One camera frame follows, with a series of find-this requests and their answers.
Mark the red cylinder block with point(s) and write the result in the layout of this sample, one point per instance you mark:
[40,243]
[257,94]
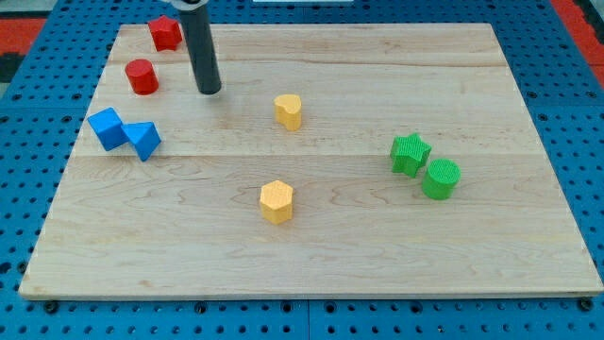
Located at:
[141,76]

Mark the green star block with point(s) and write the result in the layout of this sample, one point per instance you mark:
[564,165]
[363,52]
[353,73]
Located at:
[409,154]

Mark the red star block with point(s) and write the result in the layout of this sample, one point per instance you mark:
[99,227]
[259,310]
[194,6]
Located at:
[165,33]

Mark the light wooden board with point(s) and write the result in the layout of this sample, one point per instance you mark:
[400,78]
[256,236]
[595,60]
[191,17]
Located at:
[186,224]

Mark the yellow hexagon block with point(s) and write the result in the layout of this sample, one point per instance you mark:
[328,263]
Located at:
[276,201]

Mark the yellow heart block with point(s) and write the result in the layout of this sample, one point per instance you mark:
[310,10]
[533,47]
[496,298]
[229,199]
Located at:
[288,111]

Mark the green cylinder block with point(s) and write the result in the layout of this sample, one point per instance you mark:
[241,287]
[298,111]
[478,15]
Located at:
[440,179]

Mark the blue triangle block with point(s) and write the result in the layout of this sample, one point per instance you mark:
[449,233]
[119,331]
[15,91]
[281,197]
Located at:
[144,137]

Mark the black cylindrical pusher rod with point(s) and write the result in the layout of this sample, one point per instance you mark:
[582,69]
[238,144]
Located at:
[195,21]

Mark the blue cube block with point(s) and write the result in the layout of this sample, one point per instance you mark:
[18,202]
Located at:
[108,128]

